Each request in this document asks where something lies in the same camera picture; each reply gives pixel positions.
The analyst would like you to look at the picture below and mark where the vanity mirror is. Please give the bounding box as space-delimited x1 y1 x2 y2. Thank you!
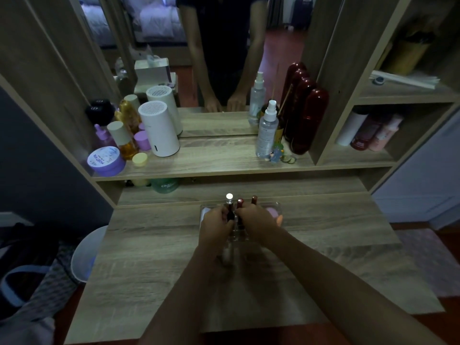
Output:
76 0 346 138

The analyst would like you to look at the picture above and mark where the white tube bottle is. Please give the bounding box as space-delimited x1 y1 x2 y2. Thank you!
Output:
336 112 369 147

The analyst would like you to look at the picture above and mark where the large dark red bottle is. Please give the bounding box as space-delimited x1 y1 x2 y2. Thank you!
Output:
284 77 317 142
290 88 330 155

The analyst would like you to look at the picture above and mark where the purple dropper bottle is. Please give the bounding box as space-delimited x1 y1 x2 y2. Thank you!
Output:
94 124 117 148

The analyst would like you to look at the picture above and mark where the green jar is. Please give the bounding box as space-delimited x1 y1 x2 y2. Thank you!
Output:
150 178 181 194

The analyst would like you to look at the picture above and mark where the dark bag with blue handle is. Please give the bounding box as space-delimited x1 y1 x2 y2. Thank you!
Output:
0 223 78 322

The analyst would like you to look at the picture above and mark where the person's left forearm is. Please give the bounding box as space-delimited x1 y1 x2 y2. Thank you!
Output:
138 246 230 345

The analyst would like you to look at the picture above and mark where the black round compact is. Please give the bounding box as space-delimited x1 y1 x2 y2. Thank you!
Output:
85 99 115 126

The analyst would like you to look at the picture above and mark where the tall amber bottle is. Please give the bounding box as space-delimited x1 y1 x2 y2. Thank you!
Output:
115 95 141 135

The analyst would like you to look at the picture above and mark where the wooden vanity shelf unit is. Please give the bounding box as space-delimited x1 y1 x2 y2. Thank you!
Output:
0 0 460 212

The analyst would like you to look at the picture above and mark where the amber bottle with beige cap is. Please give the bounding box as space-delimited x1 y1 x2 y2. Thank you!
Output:
107 121 139 161

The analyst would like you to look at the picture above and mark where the white paper bundle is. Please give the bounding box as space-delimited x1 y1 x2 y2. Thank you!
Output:
370 70 441 90

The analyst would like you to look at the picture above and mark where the pink lotion bottle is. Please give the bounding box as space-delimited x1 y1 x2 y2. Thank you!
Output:
368 115 404 152

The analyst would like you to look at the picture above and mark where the person's right forearm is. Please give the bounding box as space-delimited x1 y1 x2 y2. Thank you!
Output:
262 230 448 345

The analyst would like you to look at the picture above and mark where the white cylindrical humidifier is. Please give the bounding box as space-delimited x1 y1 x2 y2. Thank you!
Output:
138 100 180 158

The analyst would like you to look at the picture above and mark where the small purple jar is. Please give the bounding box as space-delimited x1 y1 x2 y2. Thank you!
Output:
134 131 152 152

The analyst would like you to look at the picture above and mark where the clear spray bottle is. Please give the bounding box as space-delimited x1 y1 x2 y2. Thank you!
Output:
255 100 280 159

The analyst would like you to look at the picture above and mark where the pink patterned rug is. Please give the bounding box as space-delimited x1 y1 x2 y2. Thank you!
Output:
395 228 460 299

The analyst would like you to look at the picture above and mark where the white waste bin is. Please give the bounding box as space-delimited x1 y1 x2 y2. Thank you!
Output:
70 225 109 284

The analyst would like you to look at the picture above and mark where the purple cream jar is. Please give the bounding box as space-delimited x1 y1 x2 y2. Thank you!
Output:
87 146 126 177

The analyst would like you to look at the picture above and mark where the clear acrylic cosmetics organizer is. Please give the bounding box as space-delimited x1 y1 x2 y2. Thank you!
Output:
200 202 284 245

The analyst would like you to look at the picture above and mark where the dark red lotion bottle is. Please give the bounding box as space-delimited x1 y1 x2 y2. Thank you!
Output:
350 116 382 151

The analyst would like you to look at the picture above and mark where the person's left hand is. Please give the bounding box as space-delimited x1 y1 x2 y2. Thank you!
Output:
198 206 235 256

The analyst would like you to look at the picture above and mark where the person's right hand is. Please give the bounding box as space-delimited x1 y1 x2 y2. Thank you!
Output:
235 204 284 249

